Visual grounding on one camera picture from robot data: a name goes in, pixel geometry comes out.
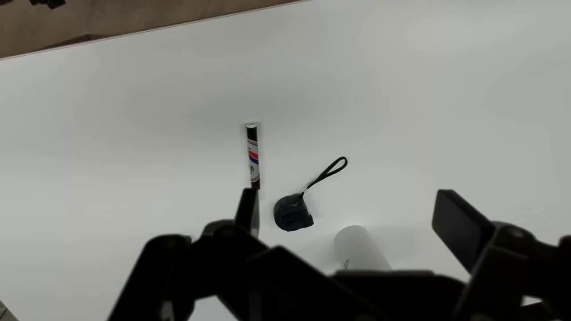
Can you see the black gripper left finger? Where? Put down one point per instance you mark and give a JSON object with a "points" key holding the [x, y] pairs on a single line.
{"points": [[180, 279]]}

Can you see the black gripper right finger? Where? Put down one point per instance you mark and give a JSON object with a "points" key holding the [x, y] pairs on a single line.
{"points": [[512, 274]]}

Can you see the white marker with black label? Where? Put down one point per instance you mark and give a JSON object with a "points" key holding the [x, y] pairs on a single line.
{"points": [[253, 156]]}

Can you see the white mug with dark inside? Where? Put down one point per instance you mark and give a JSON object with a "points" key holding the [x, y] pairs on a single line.
{"points": [[360, 251]]}

